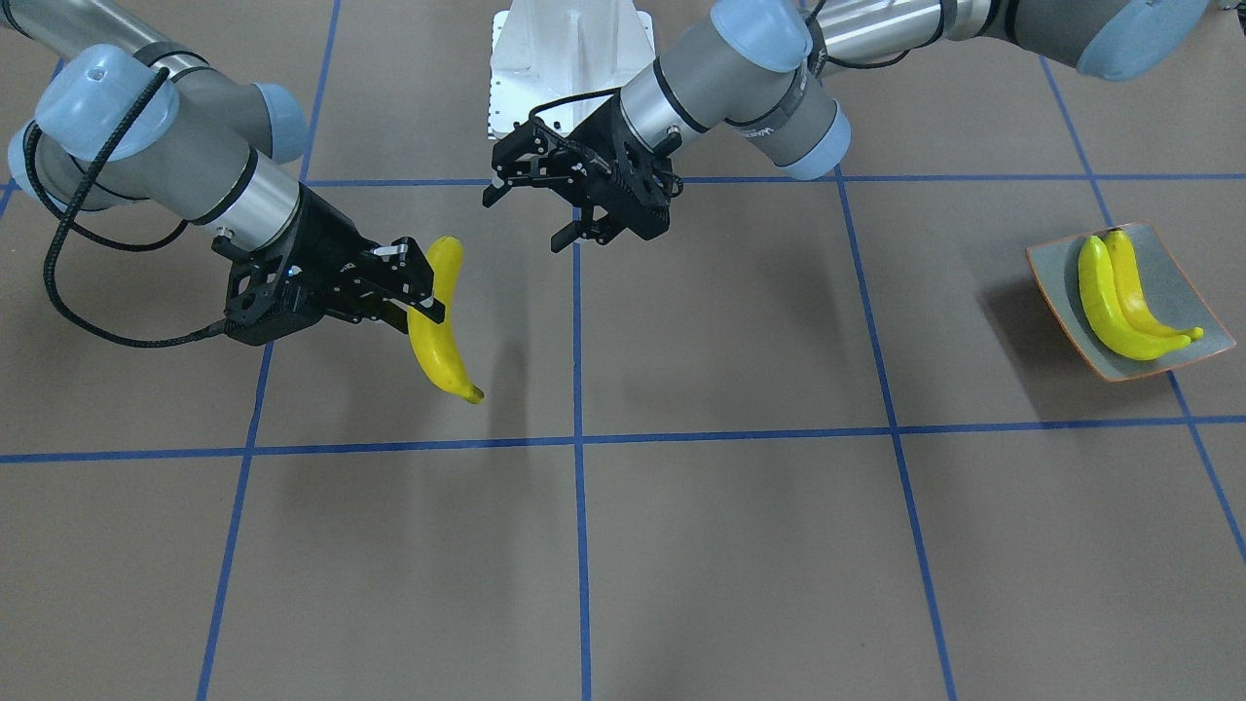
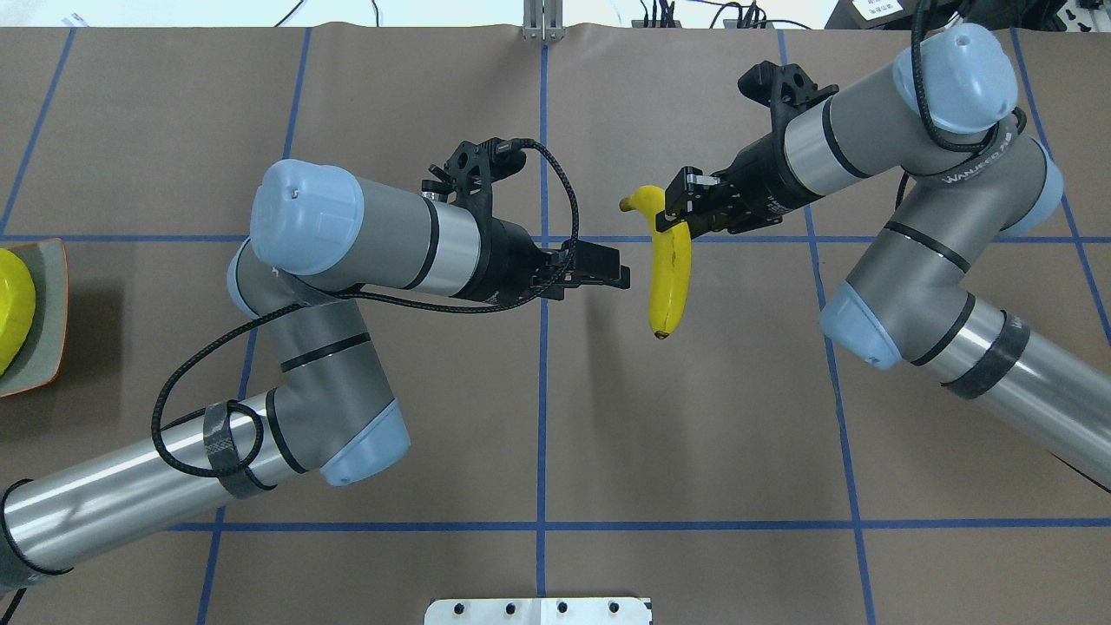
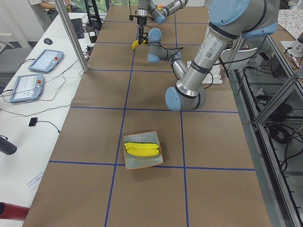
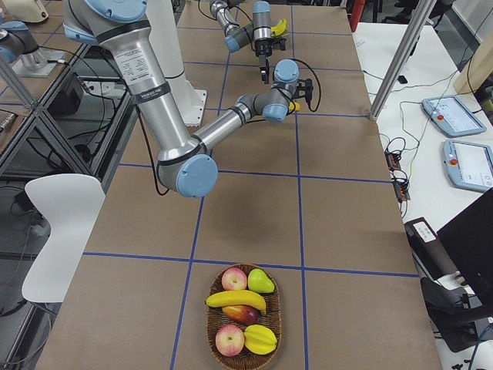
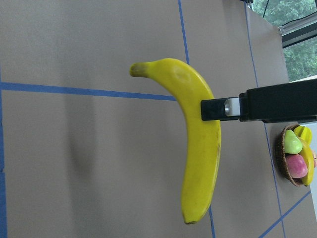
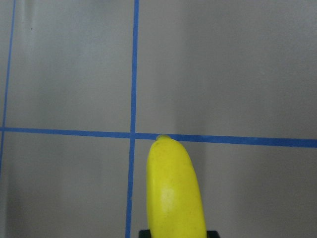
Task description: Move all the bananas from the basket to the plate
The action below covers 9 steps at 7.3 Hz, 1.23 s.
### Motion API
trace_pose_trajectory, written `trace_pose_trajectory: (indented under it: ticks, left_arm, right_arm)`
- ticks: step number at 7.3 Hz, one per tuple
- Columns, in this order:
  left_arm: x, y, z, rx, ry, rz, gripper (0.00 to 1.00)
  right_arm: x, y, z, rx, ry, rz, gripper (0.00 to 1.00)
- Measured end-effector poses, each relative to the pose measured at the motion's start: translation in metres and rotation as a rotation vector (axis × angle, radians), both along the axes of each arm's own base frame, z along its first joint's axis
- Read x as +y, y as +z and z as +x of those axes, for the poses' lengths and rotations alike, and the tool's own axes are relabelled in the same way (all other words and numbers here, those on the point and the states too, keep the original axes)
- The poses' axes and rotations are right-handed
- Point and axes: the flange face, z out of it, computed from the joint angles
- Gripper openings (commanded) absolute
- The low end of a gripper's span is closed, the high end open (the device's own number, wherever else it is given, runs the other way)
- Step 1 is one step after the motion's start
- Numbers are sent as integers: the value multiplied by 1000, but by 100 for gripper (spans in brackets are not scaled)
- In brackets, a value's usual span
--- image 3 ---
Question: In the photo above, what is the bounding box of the black computer mouse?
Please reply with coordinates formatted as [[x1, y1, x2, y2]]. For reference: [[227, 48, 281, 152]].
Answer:
[[44, 38, 53, 45]]

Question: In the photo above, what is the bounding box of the aluminium frame post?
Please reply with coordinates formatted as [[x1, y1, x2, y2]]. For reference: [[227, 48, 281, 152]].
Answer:
[[54, 0, 89, 72]]

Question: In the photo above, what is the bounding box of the black keyboard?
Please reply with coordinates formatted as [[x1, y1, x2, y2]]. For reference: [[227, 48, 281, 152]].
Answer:
[[71, 18, 85, 39]]

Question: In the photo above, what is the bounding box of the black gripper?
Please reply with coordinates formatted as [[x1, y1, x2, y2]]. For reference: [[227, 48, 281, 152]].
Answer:
[[129, 15, 151, 45]]

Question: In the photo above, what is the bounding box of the yellow banana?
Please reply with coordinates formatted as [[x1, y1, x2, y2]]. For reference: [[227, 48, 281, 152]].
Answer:
[[132, 40, 142, 51], [124, 142, 159, 149], [126, 148, 160, 157]]

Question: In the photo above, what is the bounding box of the teach pendant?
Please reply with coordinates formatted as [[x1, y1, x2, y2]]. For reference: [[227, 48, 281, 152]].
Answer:
[[9, 73, 45, 103], [28, 49, 64, 73]]

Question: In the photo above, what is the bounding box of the teach pendant far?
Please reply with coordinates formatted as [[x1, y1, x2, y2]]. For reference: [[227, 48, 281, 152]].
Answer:
[[28, 49, 64, 73]]

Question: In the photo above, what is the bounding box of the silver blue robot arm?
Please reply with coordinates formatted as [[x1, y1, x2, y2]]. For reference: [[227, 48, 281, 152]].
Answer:
[[148, 0, 280, 111], [129, 0, 188, 45]]

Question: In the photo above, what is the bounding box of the teach pendant near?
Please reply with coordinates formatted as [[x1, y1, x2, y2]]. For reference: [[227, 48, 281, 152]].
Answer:
[[9, 73, 45, 103]]

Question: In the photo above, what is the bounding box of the red cylinder object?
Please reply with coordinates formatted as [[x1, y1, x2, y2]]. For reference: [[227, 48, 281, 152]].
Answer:
[[0, 202, 30, 221]]

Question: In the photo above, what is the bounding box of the black small box device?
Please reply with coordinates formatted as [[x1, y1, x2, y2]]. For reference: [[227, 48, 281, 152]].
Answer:
[[28, 117, 38, 127]]

